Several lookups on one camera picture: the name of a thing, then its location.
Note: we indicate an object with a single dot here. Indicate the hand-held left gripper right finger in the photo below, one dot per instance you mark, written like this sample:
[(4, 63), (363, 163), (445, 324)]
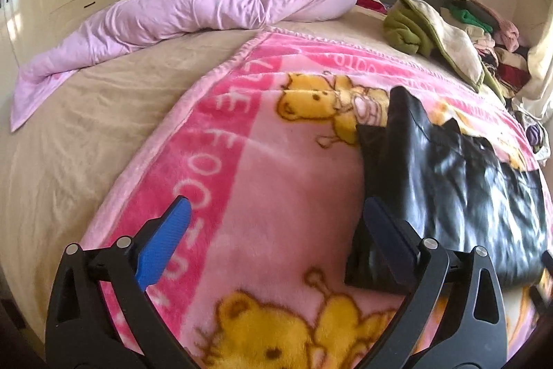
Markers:
[(391, 243)]

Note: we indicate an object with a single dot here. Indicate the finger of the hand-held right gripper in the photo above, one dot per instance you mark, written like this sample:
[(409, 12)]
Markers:
[(548, 265)]

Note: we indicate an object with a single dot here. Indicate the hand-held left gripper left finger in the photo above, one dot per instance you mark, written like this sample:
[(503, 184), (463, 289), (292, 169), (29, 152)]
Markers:
[(162, 243)]

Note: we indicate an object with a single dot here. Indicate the black leather jacket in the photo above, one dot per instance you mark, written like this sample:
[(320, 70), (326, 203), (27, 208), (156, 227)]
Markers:
[(453, 179)]

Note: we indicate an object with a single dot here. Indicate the bag of clothes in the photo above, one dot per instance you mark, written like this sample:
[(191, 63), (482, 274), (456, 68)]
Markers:
[(538, 135)]

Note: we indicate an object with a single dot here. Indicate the pile of folded clothes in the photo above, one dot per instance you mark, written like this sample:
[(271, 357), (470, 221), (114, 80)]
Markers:
[(505, 62)]

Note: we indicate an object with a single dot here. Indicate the pink bear printed blanket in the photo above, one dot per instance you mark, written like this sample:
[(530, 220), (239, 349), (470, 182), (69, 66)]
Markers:
[(268, 179)]

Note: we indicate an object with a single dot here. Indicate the cream curtain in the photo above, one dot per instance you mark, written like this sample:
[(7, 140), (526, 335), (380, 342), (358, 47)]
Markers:
[(540, 66)]

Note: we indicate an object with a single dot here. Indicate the green and cream blanket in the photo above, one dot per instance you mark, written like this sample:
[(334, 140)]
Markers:
[(453, 40)]

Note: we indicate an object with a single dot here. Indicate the red cloth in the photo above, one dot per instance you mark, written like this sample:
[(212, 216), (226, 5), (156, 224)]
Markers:
[(371, 1)]

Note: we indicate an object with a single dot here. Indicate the light pink duvet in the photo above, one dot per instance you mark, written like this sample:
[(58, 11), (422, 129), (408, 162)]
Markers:
[(216, 1)]

